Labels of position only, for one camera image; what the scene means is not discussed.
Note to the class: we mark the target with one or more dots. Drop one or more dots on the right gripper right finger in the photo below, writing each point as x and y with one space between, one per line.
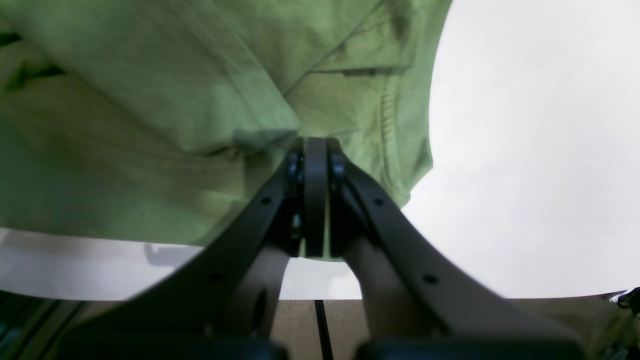
419 305

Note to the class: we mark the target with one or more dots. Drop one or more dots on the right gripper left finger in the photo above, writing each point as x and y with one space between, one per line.
221 304

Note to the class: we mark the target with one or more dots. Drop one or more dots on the green t-shirt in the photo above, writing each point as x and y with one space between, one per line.
157 120

